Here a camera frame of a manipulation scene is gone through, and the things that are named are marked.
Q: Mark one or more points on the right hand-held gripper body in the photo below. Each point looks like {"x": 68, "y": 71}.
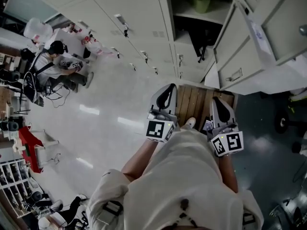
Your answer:
{"x": 230, "y": 141}

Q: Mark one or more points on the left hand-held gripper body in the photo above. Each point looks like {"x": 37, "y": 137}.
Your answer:
{"x": 156, "y": 130}

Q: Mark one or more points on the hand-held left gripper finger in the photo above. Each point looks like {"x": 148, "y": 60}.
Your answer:
{"x": 173, "y": 104}
{"x": 154, "y": 99}

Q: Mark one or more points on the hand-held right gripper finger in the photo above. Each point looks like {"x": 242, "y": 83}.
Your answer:
{"x": 212, "y": 116}
{"x": 225, "y": 114}

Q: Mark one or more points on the grey metal locker cabinet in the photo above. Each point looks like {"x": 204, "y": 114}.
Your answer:
{"x": 134, "y": 13}

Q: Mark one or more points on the green plastic cup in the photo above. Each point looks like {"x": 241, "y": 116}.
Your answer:
{"x": 201, "y": 2}

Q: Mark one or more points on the person's right forearm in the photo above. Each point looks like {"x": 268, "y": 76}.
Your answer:
{"x": 229, "y": 174}

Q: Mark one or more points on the person's left forearm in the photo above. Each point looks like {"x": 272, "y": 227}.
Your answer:
{"x": 139, "y": 162}

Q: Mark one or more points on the small black screen device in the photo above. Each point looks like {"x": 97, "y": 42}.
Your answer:
{"x": 207, "y": 125}

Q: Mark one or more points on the wooden slat pallet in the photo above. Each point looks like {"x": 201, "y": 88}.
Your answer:
{"x": 194, "y": 102}

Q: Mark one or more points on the person's white shoe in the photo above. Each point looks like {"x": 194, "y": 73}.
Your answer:
{"x": 189, "y": 123}

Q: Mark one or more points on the person's white shirt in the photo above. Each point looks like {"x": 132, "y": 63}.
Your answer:
{"x": 182, "y": 176}

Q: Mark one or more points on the black wheel stand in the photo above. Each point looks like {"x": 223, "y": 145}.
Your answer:
{"x": 281, "y": 121}

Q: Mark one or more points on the yellow black machine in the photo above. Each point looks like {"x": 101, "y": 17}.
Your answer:
{"x": 297, "y": 99}

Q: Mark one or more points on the black round object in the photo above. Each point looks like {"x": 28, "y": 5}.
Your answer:
{"x": 86, "y": 53}

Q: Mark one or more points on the large white box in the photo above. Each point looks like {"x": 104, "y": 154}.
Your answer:
{"x": 67, "y": 39}

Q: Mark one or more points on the white metal rack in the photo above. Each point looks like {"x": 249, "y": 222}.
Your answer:
{"x": 48, "y": 147}

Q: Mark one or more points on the clear plastic water jug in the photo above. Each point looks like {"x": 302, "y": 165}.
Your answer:
{"x": 38, "y": 30}

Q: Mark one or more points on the white shelf unit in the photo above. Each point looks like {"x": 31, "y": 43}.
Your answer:
{"x": 14, "y": 183}

